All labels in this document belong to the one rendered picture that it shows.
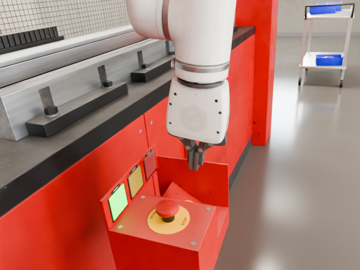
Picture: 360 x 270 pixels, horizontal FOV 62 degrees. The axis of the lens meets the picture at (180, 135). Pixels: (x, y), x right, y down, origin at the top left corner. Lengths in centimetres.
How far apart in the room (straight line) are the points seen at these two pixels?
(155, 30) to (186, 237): 31
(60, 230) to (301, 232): 126
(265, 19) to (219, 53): 168
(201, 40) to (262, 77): 178
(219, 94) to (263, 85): 175
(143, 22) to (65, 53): 71
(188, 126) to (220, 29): 16
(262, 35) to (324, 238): 127
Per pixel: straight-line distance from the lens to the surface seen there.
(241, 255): 152
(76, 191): 66
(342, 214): 184
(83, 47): 121
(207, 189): 65
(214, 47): 43
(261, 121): 230
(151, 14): 45
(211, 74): 44
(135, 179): 57
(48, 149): 62
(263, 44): 214
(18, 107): 69
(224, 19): 43
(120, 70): 94
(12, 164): 60
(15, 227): 59
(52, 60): 111
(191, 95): 47
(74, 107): 73
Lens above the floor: 113
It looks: 26 degrees down
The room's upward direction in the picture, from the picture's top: 5 degrees counter-clockwise
